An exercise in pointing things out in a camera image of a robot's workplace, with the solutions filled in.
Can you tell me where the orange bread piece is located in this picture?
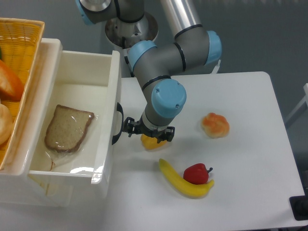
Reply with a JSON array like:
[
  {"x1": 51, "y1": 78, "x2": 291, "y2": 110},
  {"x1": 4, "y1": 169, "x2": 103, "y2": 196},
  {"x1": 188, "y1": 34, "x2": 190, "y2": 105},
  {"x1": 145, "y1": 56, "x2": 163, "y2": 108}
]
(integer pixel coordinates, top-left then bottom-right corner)
[{"x1": 0, "y1": 60, "x2": 25, "y2": 101}]

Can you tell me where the yellow bell pepper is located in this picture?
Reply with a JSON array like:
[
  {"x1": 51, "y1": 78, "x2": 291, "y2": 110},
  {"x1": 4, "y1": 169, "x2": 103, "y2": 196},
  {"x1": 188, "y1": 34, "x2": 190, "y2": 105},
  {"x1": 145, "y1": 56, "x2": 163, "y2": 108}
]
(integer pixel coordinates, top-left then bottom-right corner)
[{"x1": 141, "y1": 134, "x2": 167, "y2": 150}]

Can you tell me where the yellow wicker basket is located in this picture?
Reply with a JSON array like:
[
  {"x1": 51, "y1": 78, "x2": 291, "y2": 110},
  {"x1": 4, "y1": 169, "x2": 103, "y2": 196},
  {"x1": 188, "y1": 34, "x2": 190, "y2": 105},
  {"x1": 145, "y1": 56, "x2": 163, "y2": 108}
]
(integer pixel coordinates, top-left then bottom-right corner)
[{"x1": 0, "y1": 18, "x2": 45, "y2": 170}]

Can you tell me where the orange bread roll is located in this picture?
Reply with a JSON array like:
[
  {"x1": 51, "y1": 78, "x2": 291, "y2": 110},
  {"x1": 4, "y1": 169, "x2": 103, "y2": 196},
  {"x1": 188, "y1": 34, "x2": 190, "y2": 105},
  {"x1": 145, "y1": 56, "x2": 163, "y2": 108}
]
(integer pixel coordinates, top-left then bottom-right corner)
[{"x1": 201, "y1": 113, "x2": 230, "y2": 139}]

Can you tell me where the black device at edge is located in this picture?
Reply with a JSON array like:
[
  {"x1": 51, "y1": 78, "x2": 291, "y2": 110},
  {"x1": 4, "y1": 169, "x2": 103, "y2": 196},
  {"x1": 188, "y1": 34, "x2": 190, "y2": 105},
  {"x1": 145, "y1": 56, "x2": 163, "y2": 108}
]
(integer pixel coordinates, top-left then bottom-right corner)
[{"x1": 289, "y1": 195, "x2": 308, "y2": 221}]

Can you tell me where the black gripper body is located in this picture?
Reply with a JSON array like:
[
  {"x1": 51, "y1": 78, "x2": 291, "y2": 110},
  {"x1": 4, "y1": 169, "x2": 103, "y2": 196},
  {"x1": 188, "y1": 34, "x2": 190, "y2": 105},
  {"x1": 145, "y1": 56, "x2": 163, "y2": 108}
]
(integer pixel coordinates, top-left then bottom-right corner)
[{"x1": 137, "y1": 120, "x2": 168, "y2": 138}]

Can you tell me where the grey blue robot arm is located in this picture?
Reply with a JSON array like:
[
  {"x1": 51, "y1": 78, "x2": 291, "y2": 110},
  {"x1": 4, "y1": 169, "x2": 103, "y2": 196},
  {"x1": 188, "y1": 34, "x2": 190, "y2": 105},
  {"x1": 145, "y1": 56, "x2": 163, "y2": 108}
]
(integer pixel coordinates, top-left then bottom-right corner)
[{"x1": 76, "y1": 0, "x2": 222, "y2": 142}]

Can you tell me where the white drawer cabinet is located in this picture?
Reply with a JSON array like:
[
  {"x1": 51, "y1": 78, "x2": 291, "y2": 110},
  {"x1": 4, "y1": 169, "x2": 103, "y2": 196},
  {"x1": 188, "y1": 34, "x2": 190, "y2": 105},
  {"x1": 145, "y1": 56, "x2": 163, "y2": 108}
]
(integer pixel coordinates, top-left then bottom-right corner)
[{"x1": 0, "y1": 38, "x2": 63, "y2": 206}]

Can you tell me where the white frame at right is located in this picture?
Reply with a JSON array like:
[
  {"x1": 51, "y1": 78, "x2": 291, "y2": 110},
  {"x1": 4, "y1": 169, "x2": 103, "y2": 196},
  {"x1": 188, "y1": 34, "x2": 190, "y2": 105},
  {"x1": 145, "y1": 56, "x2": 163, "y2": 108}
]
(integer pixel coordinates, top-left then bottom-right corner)
[{"x1": 284, "y1": 83, "x2": 308, "y2": 129}]

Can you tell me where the red bell pepper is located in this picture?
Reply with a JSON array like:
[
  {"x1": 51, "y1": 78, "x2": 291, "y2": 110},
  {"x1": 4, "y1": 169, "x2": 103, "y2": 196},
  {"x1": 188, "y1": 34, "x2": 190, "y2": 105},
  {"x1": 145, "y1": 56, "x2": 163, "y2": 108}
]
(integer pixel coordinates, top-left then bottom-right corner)
[{"x1": 183, "y1": 163, "x2": 213, "y2": 185}]

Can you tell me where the yellow banana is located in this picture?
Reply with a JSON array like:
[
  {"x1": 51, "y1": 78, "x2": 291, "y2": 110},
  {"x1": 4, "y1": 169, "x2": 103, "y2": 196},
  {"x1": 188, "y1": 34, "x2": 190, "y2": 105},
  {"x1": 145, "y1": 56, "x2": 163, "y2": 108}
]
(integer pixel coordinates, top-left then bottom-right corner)
[{"x1": 158, "y1": 159, "x2": 215, "y2": 198}]

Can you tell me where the wrapped brown bread slice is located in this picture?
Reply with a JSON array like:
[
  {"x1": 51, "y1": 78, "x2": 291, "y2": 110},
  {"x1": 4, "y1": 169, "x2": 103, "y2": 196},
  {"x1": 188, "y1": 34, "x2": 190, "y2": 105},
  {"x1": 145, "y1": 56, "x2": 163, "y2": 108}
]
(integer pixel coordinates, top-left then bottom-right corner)
[{"x1": 44, "y1": 104, "x2": 94, "y2": 153}]

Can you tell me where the white top drawer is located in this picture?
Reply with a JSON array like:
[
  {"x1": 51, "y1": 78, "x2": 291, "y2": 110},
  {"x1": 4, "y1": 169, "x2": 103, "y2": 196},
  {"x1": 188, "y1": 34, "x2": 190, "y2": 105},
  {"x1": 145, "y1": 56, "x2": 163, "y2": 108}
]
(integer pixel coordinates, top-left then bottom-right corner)
[{"x1": 28, "y1": 50, "x2": 124, "y2": 200}]

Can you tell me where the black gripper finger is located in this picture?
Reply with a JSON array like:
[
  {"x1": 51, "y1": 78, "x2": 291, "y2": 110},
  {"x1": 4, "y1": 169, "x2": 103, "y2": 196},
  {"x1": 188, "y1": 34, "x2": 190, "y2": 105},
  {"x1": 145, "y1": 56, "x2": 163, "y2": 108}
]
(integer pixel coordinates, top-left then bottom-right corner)
[
  {"x1": 122, "y1": 117, "x2": 142, "y2": 137},
  {"x1": 156, "y1": 127, "x2": 175, "y2": 143}
]

